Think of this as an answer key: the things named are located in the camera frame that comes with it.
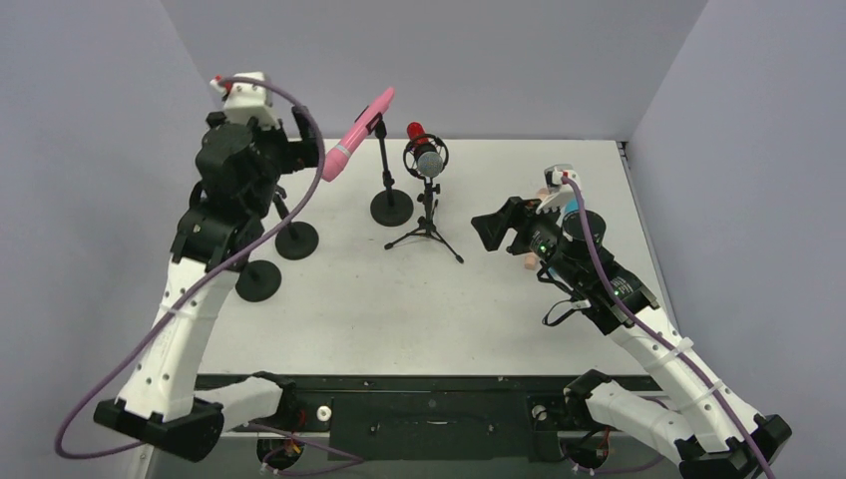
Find teal microphone black stand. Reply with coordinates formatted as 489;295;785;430
272;186;319;260

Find pink microphone black stand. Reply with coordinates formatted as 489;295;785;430
367;113;414;228

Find beige microphone black stand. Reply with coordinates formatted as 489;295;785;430
235;259;282;303

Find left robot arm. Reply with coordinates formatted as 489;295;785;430
93;105;325;462

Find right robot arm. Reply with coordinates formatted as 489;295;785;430
471;197;792;478

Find red mesh microphone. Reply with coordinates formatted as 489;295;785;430
406;122;449;180

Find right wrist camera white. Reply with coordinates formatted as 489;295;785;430
536;164;582;214

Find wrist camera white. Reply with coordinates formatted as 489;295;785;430
210;76;280;131
536;164;582;214

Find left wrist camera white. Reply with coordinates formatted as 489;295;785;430
210;76;280;131

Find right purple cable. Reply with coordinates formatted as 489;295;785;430
562;173;778;479

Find purple cable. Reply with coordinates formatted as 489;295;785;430
54;76;328;461
562;173;778;479

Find black tripod shock-mount stand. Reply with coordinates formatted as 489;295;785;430
384;141;465;264

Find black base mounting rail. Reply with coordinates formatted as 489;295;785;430
192;373;702;479

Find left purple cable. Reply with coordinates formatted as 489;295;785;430
54;76;328;461

